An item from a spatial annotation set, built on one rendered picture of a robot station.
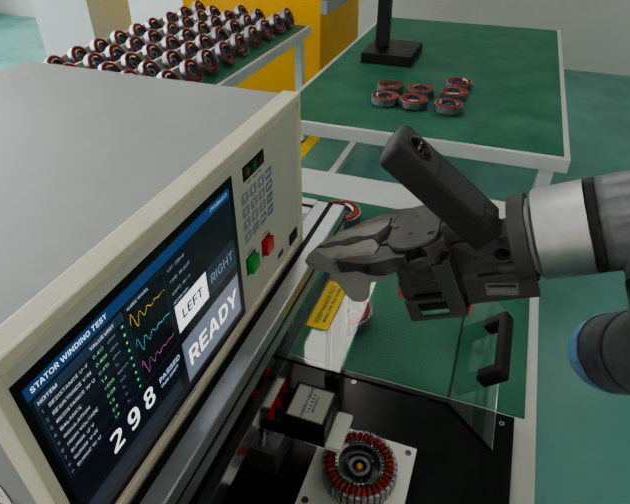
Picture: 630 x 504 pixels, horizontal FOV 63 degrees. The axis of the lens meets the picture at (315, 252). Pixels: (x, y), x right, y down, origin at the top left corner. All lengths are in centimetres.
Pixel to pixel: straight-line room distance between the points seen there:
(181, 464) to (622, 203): 40
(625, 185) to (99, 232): 37
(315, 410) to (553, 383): 150
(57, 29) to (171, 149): 409
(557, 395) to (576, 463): 27
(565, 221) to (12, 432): 38
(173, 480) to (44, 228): 23
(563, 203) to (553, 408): 168
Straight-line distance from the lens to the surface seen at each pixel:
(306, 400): 76
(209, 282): 48
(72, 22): 445
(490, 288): 48
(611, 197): 43
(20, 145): 56
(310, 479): 85
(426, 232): 45
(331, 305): 68
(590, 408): 213
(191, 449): 49
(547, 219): 43
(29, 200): 46
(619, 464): 203
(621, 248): 43
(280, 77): 419
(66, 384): 36
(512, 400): 104
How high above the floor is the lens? 152
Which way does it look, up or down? 36 degrees down
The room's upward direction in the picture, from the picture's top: straight up
